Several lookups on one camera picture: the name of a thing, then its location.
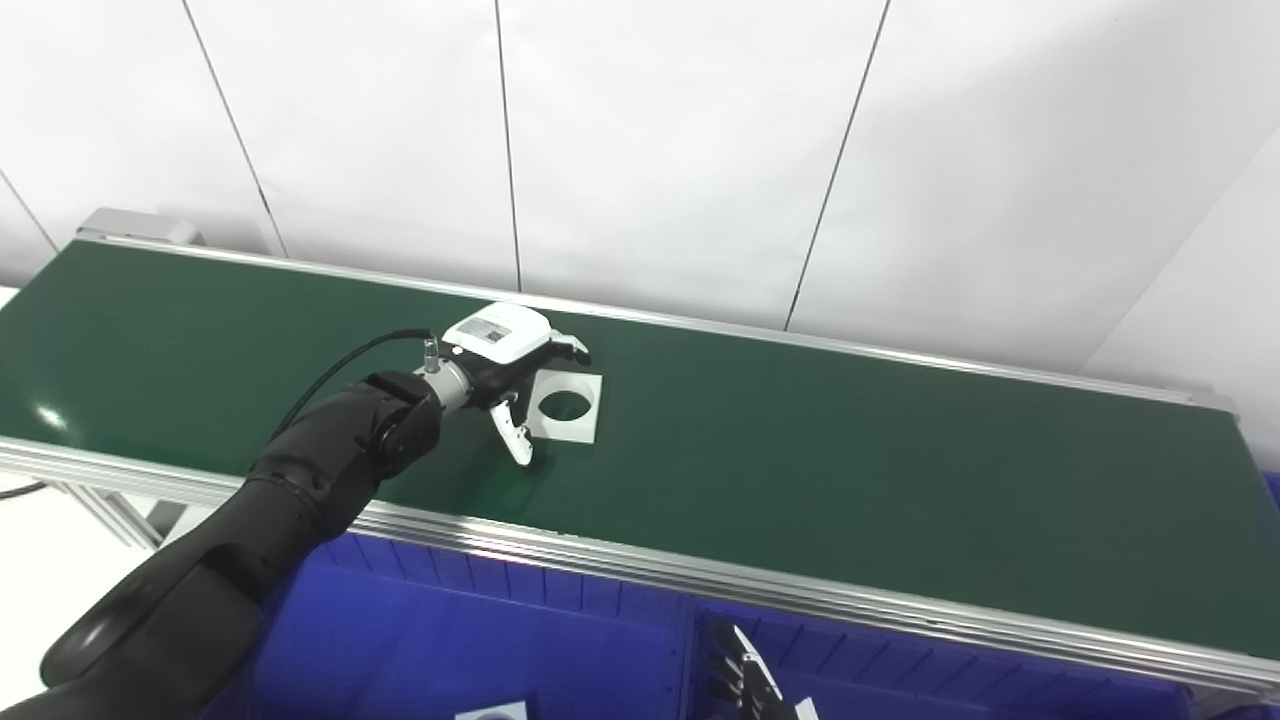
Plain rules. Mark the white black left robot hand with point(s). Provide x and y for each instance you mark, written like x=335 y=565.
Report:
x=500 y=335

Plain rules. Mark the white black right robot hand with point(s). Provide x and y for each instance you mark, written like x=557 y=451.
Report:
x=750 y=690

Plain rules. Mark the white square part with hole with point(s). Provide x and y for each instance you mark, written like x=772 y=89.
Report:
x=505 y=710
x=588 y=430

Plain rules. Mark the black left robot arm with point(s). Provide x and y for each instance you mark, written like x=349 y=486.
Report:
x=300 y=490

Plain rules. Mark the blue plastic bin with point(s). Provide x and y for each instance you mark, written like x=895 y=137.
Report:
x=450 y=640
x=900 y=690
x=1274 y=490

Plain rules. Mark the green conveyor belt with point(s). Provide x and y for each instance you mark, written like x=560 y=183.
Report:
x=600 y=550
x=850 y=480

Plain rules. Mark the aluminium conveyor support leg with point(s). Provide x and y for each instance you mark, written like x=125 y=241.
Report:
x=110 y=510

